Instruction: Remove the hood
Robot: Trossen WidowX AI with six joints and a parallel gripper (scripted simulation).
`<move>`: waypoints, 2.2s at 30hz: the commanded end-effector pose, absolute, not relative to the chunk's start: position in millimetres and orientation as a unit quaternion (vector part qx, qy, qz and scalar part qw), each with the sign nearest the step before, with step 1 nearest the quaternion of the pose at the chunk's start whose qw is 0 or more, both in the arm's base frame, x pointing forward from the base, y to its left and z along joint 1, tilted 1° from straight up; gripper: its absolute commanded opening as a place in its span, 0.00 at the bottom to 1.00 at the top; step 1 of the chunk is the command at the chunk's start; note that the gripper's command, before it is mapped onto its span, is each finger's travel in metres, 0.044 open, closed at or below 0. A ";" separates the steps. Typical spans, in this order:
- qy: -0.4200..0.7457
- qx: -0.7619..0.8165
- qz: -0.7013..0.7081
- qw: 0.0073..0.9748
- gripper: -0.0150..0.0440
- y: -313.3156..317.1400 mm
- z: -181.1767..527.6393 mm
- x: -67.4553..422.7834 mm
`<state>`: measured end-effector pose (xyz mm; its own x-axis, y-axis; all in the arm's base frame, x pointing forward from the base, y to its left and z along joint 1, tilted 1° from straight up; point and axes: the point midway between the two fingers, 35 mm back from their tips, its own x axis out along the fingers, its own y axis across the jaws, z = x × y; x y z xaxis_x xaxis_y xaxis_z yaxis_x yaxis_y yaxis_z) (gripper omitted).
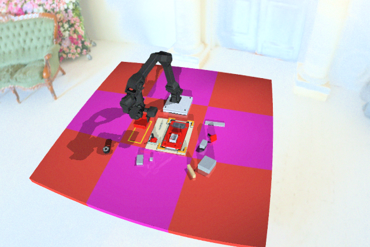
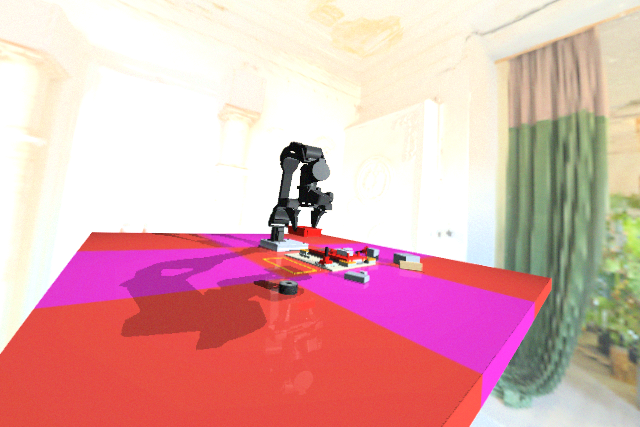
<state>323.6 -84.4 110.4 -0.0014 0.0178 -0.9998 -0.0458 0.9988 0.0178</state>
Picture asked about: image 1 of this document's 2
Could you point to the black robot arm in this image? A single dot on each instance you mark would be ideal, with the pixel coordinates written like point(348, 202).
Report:
point(137, 80)

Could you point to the black toy tyre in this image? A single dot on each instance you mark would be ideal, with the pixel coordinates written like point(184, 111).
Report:
point(106, 150)

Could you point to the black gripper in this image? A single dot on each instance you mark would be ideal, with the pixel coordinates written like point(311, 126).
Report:
point(151, 112)

